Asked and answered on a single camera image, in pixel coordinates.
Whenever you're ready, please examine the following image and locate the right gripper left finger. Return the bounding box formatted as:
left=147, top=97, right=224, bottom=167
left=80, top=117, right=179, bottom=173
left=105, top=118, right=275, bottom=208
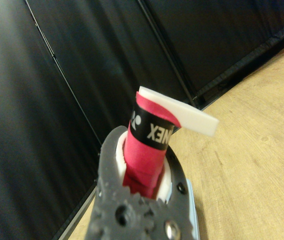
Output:
left=88, top=126, right=158, bottom=240

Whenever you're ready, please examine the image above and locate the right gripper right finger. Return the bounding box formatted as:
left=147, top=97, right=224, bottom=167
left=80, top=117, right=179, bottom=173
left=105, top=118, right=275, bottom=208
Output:
left=154, top=147, right=195, bottom=240

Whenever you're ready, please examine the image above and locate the white scoop with red handle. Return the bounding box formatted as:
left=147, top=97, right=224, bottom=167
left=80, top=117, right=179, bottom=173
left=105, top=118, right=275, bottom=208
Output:
left=121, top=85, right=219, bottom=201

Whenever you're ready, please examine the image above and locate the blue litter tray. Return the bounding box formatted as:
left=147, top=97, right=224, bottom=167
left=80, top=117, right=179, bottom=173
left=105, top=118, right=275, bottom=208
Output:
left=186, top=178, right=203, bottom=240

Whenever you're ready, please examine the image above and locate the black curtain stand pole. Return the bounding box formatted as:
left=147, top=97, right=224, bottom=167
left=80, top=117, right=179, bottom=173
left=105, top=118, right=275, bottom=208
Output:
left=137, top=0, right=204, bottom=109

